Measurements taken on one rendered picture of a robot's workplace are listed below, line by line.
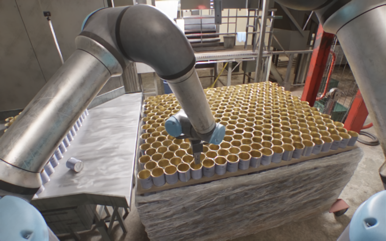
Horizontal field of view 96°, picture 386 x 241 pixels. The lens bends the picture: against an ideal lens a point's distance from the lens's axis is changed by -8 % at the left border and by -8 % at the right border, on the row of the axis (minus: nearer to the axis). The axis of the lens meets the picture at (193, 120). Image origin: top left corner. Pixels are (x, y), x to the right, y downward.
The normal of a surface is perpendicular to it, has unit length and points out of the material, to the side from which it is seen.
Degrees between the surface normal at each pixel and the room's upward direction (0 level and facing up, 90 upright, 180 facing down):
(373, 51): 79
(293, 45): 90
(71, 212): 90
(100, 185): 0
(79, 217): 90
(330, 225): 0
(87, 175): 0
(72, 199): 90
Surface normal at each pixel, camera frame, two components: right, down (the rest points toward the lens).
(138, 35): -0.14, 0.43
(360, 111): 0.18, 0.49
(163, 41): 0.30, 0.29
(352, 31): -0.93, 0.23
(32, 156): 0.80, 0.18
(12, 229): 0.07, -0.82
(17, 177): 0.87, -0.46
